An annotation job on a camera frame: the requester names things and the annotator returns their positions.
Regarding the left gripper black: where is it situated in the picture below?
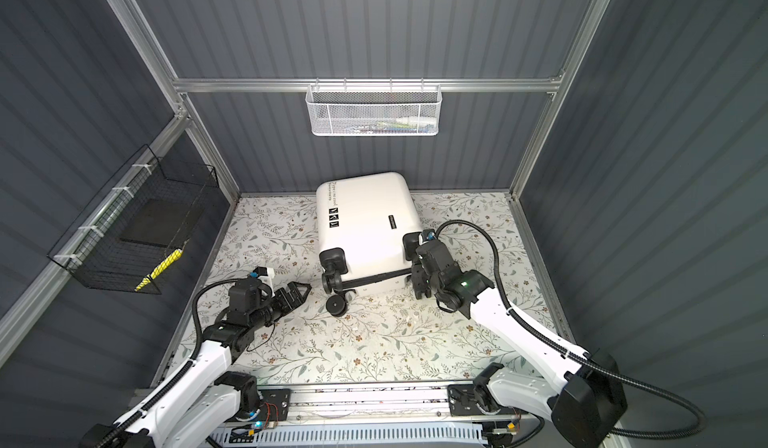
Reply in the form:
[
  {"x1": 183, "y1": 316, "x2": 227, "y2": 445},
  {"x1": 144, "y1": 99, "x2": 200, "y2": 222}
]
[{"x1": 250, "y1": 281, "x2": 310, "y2": 333}]

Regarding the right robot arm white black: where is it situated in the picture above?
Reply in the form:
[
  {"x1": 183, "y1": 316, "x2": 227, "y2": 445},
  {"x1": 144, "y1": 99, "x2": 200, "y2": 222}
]
[{"x1": 404, "y1": 234, "x2": 627, "y2": 447}]

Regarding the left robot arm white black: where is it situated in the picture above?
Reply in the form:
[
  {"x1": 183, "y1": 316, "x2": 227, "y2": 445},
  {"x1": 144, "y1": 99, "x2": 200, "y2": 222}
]
[{"x1": 79, "y1": 273, "x2": 312, "y2": 447}]

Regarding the floral table mat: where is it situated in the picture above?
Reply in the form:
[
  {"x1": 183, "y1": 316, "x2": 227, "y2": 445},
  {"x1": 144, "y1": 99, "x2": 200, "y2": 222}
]
[{"x1": 199, "y1": 192, "x2": 552, "y2": 385}]

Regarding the yellow black striped item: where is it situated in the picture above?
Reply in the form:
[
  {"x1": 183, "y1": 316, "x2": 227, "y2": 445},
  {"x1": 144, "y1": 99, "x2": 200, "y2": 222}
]
[{"x1": 134, "y1": 248, "x2": 183, "y2": 292}]

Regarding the black pad in basket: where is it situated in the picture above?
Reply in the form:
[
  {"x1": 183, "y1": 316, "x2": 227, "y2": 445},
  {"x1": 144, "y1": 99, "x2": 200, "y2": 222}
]
[{"x1": 120, "y1": 199, "x2": 201, "y2": 249}]

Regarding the white ventilation grille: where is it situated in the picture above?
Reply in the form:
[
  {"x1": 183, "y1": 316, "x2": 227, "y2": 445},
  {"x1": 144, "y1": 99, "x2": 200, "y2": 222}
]
[{"x1": 211, "y1": 422, "x2": 487, "y2": 447}]

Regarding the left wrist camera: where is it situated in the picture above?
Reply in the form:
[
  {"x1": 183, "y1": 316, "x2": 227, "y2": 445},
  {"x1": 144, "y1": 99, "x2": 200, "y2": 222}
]
[{"x1": 250, "y1": 266, "x2": 275, "y2": 288}]

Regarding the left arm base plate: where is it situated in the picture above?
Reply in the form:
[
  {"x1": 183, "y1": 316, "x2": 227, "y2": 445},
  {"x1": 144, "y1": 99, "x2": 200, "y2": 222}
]
[{"x1": 228, "y1": 389, "x2": 292, "y2": 423}]

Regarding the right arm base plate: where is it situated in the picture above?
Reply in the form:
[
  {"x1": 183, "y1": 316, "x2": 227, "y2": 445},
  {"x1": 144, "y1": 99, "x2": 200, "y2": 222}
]
[{"x1": 446, "y1": 384, "x2": 525, "y2": 418}]

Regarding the black wire basket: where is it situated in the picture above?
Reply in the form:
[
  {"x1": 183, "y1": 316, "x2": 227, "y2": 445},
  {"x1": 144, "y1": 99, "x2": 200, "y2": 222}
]
[{"x1": 48, "y1": 148, "x2": 221, "y2": 295}]

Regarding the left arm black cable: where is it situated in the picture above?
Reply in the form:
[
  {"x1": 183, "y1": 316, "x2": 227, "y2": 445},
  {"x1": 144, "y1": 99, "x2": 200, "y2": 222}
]
[{"x1": 95, "y1": 276, "x2": 241, "y2": 448}]

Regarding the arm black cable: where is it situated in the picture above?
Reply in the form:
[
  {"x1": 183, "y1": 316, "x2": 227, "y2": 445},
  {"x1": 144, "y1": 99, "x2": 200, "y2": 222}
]
[
  {"x1": 434, "y1": 219, "x2": 708, "y2": 440},
  {"x1": 95, "y1": 276, "x2": 241, "y2": 448}
]

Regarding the white wire basket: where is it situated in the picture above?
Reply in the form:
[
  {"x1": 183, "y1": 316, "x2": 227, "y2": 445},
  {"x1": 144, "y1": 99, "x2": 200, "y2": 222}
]
[{"x1": 305, "y1": 86, "x2": 443, "y2": 137}]

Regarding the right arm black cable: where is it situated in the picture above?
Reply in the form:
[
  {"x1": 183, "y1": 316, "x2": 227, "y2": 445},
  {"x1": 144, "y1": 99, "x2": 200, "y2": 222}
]
[{"x1": 434, "y1": 219, "x2": 708, "y2": 440}]

